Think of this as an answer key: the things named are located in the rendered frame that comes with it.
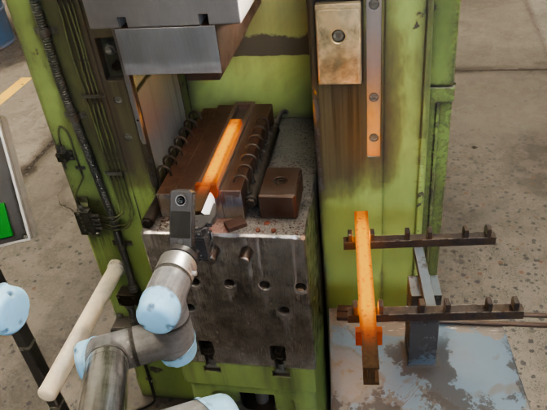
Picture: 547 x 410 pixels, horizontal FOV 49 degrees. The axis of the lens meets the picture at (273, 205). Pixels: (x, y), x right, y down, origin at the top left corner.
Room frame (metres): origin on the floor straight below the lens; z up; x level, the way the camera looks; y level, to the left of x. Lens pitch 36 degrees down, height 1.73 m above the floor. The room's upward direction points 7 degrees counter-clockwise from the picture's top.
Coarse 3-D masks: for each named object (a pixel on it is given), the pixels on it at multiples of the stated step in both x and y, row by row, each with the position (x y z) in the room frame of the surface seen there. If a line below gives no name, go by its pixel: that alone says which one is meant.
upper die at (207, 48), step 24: (216, 24) 1.11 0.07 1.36; (240, 24) 1.28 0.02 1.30; (120, 48) 1.14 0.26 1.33; (144, 48) 1.13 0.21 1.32; (168, 48) 1.12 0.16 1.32; (192, 48) 1.11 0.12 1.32; (216, 48) 1.10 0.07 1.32; (144, 72) 1.14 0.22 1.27; (168, 72) 1.12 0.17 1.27; (192, 72) 1.11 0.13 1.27; (216, 72) 1.10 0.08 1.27
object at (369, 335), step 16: (368, 224) 1.01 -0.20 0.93; (368, 240) 0.95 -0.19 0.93; (368, 256) 0.90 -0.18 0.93; (368, 272) 0.86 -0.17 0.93; (368, 288) 0.82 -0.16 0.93; (368, 304) 0.77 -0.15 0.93; (368, 320) 0.74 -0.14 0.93; (368, 336) 0.69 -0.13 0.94; (368, 352) 0.66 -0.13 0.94; (368, 368) 0.63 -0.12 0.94; (368, 384) 0.63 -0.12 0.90
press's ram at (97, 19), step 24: (96, 0) 1.15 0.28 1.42; (120, 0) 1.14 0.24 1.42; (144, 0) 1.13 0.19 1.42; (168, 0) 1.12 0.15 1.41; (192, 0) 1.11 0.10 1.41; (216, 0) 1.10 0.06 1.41; (240, 0) 1.10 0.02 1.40; (96, 24) 1.15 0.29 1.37; (120, 24) 1.15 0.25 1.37; (144, 24) 1.13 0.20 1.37; (168, 24) 1.12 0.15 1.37; (192, 24) 1.11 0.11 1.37
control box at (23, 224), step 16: (0, 128) 1.18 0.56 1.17; (0, 144) 1.16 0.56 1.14; (0, 160) 1.14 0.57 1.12; (16, 160) 1.19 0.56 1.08; (0, 176) 1.12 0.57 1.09; (16, 176) 1.14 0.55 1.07; (0, 192) 1.10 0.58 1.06; (16, 192) 1.11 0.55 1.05; (16, 208) 1.09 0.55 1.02; (16, 224) 1.07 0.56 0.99; (32, 224) 1.11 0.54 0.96; (0, 240) 1.05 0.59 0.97; (16, 240) 1.05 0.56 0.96
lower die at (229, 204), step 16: (208, 112) 1.52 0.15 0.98; (224, 112) 1.49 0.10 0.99; (256, 112) 1.46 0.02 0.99; (272, 112) 1.50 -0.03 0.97; (208, 128) 1.41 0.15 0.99; (224, 128) 1.38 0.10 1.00; (240, 128) 1.37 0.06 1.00; (256, 128) 1.38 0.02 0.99; (192, 144) 1.35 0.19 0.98; (208, 144) 1.33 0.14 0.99; (240, 144) 1.30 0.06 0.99; (256, 144) 1.29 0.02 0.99; (192, 160) 1.26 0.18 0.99; (208, 160) 1.23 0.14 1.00; (240, 160) 1.23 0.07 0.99; (256, 160) 1.27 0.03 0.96; (176, 176) 1.21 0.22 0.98; (192, 176) 1.19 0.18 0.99; (224, 176) 1.16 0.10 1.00; (160, 192) 1.15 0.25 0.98; (224, 192) 1.11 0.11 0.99; (240, 192) 1.10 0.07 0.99; (160, 208) 1.14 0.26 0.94; (224, 208) 1.11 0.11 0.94; (240, 208) 1.10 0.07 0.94
